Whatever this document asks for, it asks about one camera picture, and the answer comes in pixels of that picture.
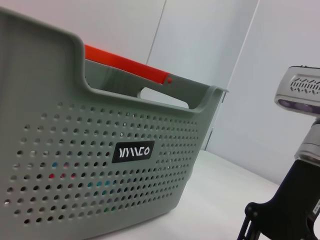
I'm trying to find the red bin handle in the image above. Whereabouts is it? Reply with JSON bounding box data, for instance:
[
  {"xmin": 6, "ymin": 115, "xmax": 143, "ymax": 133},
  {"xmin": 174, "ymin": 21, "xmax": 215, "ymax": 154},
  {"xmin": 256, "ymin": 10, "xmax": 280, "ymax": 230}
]
[{"xmin": 84, "ymin": 44, "xmax": 173, "ymax": 85}]

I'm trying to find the grey wall panel hinge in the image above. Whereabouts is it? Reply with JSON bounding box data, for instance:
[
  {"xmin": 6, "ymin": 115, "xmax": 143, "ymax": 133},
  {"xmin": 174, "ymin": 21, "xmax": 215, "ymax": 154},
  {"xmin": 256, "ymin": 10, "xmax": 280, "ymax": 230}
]
[{"xmin": 219, "ymin": 89, "xmax": 230, "ymax": 104}]

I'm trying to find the grey perforated storage bin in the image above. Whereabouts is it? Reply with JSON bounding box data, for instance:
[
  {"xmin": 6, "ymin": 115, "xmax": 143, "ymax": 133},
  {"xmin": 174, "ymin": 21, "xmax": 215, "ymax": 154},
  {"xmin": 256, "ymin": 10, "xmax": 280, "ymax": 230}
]
[{"xmin": 0, "ymin": 6, "xmax": 224, "ymax": 240}]

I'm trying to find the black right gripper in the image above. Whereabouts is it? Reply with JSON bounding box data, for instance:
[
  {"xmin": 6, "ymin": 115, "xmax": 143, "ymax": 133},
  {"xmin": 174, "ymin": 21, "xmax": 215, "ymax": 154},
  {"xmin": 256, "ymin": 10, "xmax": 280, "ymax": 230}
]
[{"xmin": 236, "ymin": 159, "xmax": 320, "ymax": 240}]

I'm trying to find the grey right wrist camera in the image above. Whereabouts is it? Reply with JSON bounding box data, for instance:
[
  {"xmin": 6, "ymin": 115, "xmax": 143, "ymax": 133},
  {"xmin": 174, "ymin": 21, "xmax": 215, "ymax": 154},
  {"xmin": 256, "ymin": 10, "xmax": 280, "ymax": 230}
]
[{"xmin": 274, "ymin": 65, "xmax": 320, "ymax": 116}]

